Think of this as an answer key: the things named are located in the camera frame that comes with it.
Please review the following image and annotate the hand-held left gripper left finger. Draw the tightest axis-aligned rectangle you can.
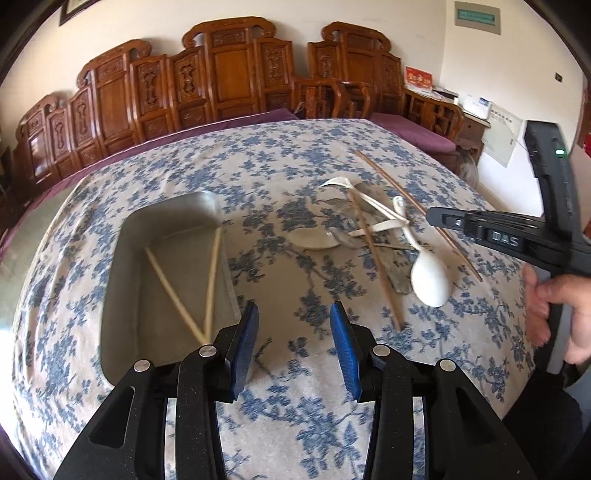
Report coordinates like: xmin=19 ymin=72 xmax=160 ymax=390
xmin=53 ymin=300 xmax=260 ymax=480

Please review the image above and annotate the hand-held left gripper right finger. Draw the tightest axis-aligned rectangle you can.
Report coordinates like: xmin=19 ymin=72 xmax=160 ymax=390
xmin=329 ymin=301 xmax=539 ymax=480

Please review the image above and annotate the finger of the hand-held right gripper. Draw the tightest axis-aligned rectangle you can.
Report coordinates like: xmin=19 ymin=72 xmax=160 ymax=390
xmin=427 ymin=206 xmax=526 ymax=253

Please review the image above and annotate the brown wooden chopstick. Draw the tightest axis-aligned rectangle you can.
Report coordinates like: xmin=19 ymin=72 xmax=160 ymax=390
xmin=355 ymin=150 xmax=483 ymax=282
xmin=346 ymin=191 xmax=402 ymax=332

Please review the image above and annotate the large white ladle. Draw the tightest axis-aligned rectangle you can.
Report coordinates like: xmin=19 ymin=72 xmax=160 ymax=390
xmin=392 ymin=196 xmax=451 ymax=309

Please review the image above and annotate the small white spoon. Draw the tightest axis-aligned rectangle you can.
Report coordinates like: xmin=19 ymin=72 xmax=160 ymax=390
xmin=347 ymin=217 xmax=409 ymax=238
xmin=320 ymin=178 xmax=411 ymax=226

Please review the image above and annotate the metal spoon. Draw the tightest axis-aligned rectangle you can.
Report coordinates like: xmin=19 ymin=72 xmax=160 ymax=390
xmin=329 ymin=224 xmax=369 ymax=250
xmin=386 ymin=249 xmax=415 ymax=296
xmin=352 ymin=182 xmax=385 ymax=219
xmin=287 ymin=227 xmax=340 ymax=254

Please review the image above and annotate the light wooden chopstick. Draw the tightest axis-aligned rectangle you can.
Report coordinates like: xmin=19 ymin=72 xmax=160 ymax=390
xmin=146 ymin=248 xmax=208 ymax=345

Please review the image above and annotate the metal rectangular tray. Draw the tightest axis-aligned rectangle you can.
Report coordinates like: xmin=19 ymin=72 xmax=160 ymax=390
xmin=99 ymin=191 xmax=242 ymax=393

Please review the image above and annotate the person's right hand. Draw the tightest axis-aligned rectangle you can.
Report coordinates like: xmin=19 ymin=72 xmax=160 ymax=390
xmin=523 ymin=267 xmax=591 ymax=366

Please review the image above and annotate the grey fuzzy object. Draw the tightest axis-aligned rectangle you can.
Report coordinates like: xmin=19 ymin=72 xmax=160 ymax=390
xmin=454 ymin=150 xmax=476 ymax=179

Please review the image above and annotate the small wooden cabinet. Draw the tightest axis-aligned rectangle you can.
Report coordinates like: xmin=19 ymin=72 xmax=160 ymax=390
xmin=457 ymin=113 xmax=491 ymax=153

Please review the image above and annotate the short purple seat cushion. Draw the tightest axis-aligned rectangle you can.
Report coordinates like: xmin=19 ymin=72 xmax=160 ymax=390
xmin=369 ymin=112 xmax=459 ymax=156

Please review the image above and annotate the white and blue box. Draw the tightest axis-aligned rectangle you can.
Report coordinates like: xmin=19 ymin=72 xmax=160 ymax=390
xmin=462 ymin=95 xmax=493 ymax=121

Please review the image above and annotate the red box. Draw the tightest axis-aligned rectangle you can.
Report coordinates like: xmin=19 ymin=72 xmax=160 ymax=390
xmin=405 ymin=66 xmax=435 ymax=92

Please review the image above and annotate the blue floral tablecloth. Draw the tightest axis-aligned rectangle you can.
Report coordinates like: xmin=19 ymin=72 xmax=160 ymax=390
xmin=11 ymin=117 xmax=536 ymax=480

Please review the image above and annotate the carved wooden sofa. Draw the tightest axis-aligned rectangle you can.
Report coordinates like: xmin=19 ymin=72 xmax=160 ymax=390
xmin=68 ymin=39 xmax=171 ymax=160
xmin=307 ymin=22 xmax=465 ymax=144
xmin=14 ymin=95 xmax=70 ymax=185
xmin=168 ymin=17 xmax=342 ymax=127

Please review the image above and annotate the person's dark clothing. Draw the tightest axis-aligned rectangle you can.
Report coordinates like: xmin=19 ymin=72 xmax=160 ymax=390
xmin=502 ymin=369 xmax=591 ymax=480

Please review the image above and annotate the framed picture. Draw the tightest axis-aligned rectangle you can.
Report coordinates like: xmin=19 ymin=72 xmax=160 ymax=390
xmin=59 ymin=0 xmax=100 ymax=27

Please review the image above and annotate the white wall panel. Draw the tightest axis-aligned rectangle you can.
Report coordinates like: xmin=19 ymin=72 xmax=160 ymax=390
xmin=482 ymin=103 xmax=525 ymax=168

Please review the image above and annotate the grey wall electrical box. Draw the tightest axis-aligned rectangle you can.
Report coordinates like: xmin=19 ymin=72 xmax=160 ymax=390
xmin=454 ymin=2 xmax=502 ymax=36

